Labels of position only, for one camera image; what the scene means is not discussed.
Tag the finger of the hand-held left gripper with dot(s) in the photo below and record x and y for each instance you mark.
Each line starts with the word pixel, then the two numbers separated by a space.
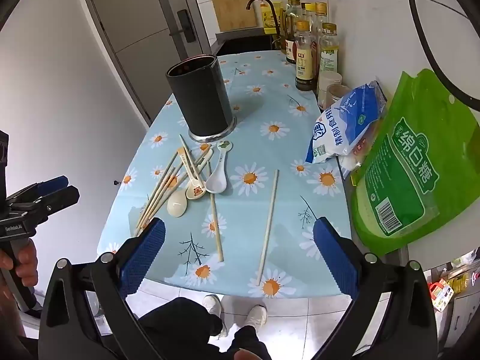
pixel 63 197
pixel 52 183

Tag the person's leg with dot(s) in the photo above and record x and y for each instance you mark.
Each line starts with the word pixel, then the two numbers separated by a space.
pixel 249 343
pixel 176 322

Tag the white shoe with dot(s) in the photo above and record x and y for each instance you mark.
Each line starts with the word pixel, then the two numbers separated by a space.
pixel 257 318
pixel 215 309

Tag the plain cream spoon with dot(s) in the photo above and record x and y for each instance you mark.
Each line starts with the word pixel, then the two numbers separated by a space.
pixel 177 204

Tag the person's left leg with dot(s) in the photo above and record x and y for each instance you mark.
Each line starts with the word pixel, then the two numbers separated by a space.
pixel 176 322

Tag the wooden cutting board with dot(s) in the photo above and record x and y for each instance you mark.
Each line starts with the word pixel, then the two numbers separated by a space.
pixel 232 5

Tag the white-lidded jar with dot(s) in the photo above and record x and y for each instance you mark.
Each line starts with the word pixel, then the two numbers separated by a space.
pixel 330 78

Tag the white left shoe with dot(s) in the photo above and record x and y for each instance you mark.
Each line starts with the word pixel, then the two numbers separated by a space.
pixel 215 309

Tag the blue and white salt bag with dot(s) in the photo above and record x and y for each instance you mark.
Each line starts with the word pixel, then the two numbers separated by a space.
pixel 345 120

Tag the grey door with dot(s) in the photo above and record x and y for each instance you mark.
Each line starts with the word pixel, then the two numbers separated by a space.
pixel 131 26

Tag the yellow detergent bottle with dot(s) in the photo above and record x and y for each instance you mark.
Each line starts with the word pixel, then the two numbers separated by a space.
pixel 268 18

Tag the red snack packet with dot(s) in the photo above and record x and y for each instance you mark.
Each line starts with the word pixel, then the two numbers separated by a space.
pixel 441 293

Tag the green sugar bag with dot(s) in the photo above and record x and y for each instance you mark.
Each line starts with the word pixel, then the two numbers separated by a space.
pixel 412 180

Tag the dark bottle with beige label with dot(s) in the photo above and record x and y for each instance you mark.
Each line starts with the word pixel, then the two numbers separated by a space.
pixel 304 63

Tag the dark bottle with red label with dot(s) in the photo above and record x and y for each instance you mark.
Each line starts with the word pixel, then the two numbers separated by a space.
pixel 290 48

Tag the clear bag with red print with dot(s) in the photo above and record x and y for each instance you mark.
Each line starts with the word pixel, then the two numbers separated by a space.
pixel 354 161

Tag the tall yellow-capped bottle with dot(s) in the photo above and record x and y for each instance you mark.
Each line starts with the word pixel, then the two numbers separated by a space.
pixel 320 15

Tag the person's left hand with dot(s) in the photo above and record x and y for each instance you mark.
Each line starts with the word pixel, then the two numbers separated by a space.
pixel 29 264

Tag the black cylindrical utensil holder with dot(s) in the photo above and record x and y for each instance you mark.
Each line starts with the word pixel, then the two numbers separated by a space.
pixel 202 101

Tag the bundle of beige chopsticks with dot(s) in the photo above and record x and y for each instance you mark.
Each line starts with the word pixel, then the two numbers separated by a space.
pixel 159 193

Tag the black faucet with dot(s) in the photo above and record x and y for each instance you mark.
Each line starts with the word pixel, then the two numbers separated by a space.
pixel 276 26

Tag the person's right hand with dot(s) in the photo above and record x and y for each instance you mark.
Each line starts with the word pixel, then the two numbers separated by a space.
pixel 243 355

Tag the clear plastic bag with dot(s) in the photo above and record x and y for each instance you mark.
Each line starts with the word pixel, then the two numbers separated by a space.
pixel 465 270

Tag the white spoon with green print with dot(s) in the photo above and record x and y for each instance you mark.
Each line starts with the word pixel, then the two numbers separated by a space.
pixel 215 184

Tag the white right shoe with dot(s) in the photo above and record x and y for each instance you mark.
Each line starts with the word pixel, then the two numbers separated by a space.
pixel 257 318

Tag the short yellow-capped bottle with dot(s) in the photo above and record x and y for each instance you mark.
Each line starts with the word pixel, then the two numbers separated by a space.
pixel 307 11

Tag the oil bottle with green label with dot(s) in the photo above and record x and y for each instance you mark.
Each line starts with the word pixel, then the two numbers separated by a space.
pixel 329 56

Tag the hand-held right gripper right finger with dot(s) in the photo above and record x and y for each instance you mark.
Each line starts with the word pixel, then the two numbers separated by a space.
pixel 337 258

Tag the single beige chopstick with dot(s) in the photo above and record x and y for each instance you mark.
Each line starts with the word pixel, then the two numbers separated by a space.
pixel 216 228

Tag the clear jar with brown contents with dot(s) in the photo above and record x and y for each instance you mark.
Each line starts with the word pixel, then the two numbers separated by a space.
pixel 337 93

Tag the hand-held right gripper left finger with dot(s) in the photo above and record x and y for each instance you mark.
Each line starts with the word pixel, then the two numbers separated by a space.
pixel 144 257

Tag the black sink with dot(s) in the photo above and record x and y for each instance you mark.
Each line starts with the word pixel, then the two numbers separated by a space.
pixel 243 45

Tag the person's right leg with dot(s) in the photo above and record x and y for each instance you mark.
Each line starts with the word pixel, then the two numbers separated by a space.
pixel 249 343

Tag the beige spoon with brown print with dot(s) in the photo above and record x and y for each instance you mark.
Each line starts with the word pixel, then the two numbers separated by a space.
pixel 195 193

